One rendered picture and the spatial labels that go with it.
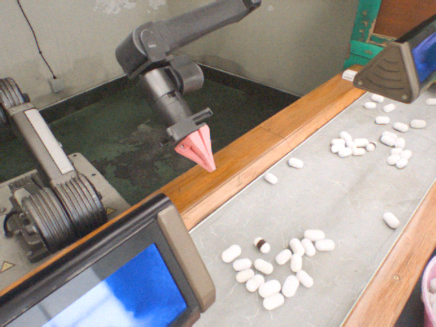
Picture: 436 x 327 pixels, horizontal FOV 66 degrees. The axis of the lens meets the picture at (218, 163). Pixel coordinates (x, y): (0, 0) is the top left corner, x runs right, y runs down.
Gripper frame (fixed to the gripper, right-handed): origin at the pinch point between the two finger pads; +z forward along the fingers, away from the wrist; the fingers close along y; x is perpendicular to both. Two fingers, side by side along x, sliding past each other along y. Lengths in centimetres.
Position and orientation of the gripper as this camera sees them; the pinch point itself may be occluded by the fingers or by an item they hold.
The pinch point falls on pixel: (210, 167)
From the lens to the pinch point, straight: 60.4
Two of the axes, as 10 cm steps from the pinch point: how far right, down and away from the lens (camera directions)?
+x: -4.6, 3.3, 8.2
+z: 5.6, 8.3, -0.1
